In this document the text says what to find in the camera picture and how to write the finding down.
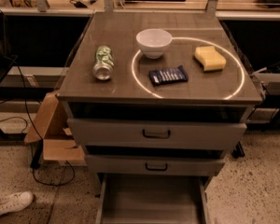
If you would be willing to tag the grey bottom drawer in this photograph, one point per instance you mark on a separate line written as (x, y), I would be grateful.
(152, 199)

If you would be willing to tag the grey drawer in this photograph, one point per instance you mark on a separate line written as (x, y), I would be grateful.
(115, 164)
(152, 199)
(156, 134)

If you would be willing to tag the grey drawer cabinet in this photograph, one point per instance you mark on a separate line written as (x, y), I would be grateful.
(222, 96)

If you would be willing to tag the grey top drawer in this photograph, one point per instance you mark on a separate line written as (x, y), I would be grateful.
(156, 134)

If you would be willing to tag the grey middle drawer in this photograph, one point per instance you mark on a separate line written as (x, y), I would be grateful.
(115, 164)

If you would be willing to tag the blue snack packet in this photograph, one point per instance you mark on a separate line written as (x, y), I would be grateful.
(168, 76)

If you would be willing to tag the green soda can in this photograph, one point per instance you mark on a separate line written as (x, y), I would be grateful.
(104, 63)

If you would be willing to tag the white bowl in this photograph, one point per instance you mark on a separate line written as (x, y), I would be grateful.
(153, 42)

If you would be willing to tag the yellow sponge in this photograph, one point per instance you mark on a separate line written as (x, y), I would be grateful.
(209, 58)

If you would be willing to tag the cardboard box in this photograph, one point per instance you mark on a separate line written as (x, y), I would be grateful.
(50, 126)

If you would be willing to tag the white sneaker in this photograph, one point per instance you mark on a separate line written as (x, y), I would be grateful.
(16, 202)

